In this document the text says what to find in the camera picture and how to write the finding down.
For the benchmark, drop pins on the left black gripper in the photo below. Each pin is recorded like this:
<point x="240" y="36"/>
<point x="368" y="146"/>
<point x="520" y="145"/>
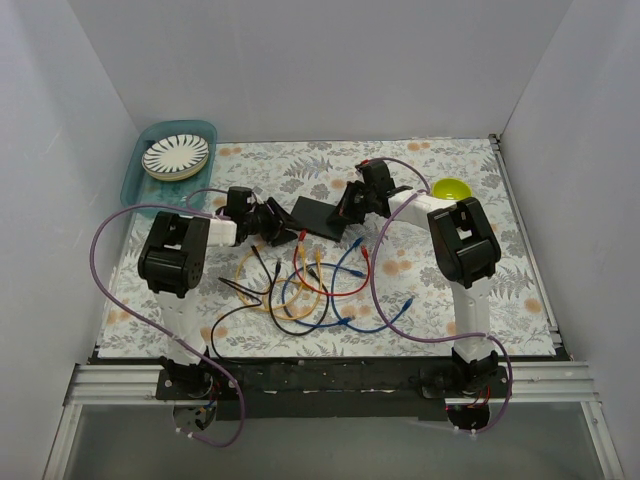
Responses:
<point x="273" y="220"/>

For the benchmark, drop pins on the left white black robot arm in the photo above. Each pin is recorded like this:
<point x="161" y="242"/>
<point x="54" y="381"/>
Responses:
<point x="172" y="263"/>

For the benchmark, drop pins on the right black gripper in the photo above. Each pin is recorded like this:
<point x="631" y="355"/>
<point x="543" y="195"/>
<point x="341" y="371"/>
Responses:
<point x="350" y="203"/>

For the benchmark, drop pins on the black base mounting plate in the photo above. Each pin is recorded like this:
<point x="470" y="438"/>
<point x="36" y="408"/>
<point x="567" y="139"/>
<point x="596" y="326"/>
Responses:
<point x="351" y="387"/>

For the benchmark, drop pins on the black network switch box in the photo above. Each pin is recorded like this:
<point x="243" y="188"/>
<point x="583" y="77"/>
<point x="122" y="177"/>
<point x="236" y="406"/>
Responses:
<point x="312" y="216"/>

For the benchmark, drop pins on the floral patterned table mat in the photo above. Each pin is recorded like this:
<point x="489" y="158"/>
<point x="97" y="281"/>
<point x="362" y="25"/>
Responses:
<point x="391" y="297"/>

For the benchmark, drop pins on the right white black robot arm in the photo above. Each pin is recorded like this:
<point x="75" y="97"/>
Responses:
<point x="466" y="252"/>

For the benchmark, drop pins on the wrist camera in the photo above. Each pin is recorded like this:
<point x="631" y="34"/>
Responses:
<point x="240" y="202"/>
<point x="377" y="177"/>

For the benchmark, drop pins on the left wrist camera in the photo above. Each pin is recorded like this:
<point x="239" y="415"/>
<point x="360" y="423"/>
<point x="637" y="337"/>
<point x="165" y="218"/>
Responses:
<point x="240" y="202"/>

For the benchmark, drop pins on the lime green bowl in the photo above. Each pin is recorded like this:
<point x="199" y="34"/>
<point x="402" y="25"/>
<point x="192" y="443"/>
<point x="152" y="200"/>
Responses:
<point x="451" y="189"/>

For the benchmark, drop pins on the aluminium frame rail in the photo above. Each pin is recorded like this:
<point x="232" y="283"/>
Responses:
<point x="322" y="420"/>

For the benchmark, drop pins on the teal plastic tray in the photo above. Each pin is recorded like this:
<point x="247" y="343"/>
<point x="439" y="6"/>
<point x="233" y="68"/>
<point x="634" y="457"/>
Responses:
<point x="139" y="187"/>

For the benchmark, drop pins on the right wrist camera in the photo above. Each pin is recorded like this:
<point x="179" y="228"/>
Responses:
<point x="377" y="177"/>

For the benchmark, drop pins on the striped white plate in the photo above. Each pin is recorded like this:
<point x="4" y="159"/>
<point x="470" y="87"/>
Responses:
<point x="176" y="157"/>

